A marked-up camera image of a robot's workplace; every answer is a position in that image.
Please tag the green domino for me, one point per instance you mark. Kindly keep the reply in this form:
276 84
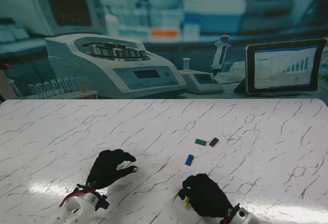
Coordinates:
201 142

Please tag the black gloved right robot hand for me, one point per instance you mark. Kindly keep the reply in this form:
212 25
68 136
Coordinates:
207 195

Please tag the dark brown domino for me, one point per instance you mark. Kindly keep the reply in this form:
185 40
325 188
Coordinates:
214 142

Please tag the blue domino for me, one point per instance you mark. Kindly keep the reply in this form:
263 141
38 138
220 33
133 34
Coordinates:
189 160

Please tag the printed laboratory backdrop banner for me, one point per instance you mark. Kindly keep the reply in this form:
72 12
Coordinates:
164 16

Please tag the beige board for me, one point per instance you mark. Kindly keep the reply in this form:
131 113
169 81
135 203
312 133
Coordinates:
4 83

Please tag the small red black clamp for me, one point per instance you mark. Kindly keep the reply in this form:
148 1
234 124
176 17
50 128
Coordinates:
6 65

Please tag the yellow domino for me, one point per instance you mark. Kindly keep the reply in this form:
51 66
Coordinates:
186 203

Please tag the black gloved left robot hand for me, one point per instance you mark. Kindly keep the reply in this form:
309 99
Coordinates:
105 168

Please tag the black left wrist camera bracket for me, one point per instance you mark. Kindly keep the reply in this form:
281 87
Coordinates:
102 203

